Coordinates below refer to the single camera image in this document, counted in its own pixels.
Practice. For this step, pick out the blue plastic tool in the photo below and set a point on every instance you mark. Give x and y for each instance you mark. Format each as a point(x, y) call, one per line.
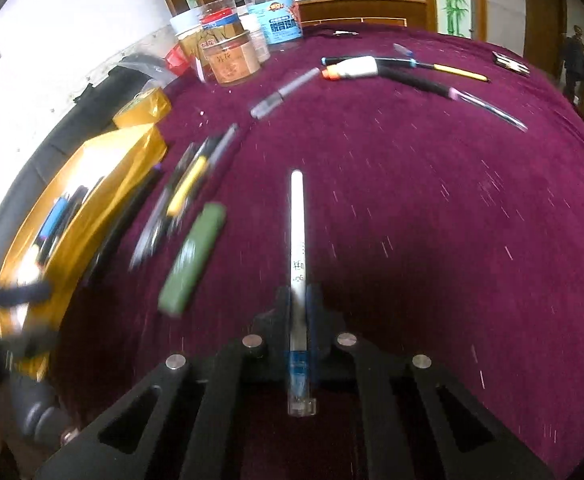
point(54, 215)

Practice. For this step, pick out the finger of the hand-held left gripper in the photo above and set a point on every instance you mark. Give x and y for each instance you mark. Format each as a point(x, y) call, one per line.
point(26, 340)
point(21, 292)

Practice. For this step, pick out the brown wooden door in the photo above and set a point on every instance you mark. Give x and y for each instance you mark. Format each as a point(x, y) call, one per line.
point(544, 15)

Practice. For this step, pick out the yellow-taped white box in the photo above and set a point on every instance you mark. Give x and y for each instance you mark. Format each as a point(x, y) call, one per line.
point(101, 185)

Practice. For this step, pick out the black pen with clear end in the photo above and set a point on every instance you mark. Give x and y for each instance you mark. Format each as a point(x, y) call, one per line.
point(452, 92)

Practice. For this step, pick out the clear jar orange label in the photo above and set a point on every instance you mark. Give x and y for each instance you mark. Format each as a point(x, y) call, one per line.
point(231, 62)

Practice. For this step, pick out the green marker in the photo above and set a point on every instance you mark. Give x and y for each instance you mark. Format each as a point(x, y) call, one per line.
point(191, 260)

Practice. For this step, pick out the black pen with yellow end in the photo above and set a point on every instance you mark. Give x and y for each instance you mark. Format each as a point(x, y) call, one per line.
point(422, 65)

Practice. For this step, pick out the red plastic bag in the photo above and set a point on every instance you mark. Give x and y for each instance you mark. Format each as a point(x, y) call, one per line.
point(176, 57)

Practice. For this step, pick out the small white bottle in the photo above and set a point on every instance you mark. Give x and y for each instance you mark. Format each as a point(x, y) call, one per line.
point(258, 35)

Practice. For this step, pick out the clear jar with red lid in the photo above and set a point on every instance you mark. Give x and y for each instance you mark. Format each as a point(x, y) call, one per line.
point(219, 15)

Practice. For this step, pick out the white glue bottle orange cap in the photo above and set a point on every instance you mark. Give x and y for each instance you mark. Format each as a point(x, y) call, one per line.
point(352, 67)

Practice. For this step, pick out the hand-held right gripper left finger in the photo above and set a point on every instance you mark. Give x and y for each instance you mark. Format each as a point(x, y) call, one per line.
point(283, 310)

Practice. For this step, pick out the white pen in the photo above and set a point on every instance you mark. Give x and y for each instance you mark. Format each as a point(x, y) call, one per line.
point(297, 230)

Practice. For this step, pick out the wooden glass cabinet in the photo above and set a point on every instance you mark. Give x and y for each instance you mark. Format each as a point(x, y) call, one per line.
point(352, 5)

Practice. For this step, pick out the pile of pens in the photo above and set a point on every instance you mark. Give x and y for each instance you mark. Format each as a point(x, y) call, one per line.
point(186, 195)

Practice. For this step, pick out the maroon velvet tablecloth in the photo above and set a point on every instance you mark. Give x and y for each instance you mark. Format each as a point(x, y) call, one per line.
point(397, 185)

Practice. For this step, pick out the yellow tape roll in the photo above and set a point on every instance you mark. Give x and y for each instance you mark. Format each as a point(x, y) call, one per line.
point(139, 107)

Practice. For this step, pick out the grey marker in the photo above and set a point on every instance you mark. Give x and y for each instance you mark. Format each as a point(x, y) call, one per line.
point(282, 94)

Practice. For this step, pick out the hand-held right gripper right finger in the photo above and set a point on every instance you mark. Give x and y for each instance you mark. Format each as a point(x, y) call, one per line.
point(316, 310)

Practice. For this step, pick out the large clear jar blue label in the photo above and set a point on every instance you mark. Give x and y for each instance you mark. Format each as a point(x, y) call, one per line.
point(272, 10)

